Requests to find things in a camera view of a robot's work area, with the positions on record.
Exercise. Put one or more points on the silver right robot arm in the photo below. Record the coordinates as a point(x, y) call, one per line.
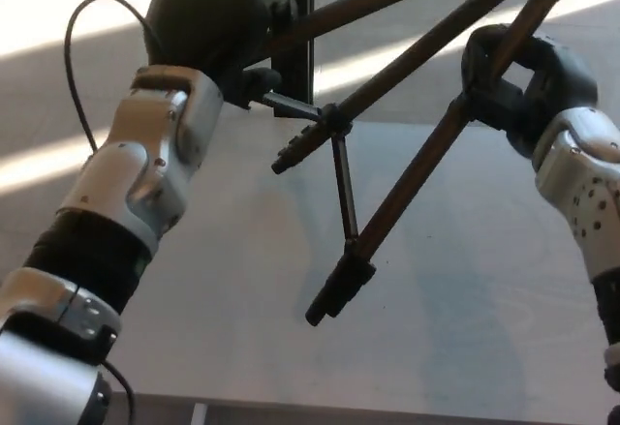
point(571, 168)

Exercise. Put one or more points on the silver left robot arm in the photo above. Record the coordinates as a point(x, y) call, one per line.
point(135, 154)

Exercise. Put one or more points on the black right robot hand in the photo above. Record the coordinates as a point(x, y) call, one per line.
point(567, 71)

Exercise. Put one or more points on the brown and black camera tripod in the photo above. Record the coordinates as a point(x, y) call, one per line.
point(346, 280)

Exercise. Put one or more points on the white metal table leg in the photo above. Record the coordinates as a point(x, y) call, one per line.
point(198, 415)

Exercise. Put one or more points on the black vertical pole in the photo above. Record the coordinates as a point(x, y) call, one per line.
point(302, 76)

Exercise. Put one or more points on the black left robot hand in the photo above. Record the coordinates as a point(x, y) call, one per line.
point(208, 18)

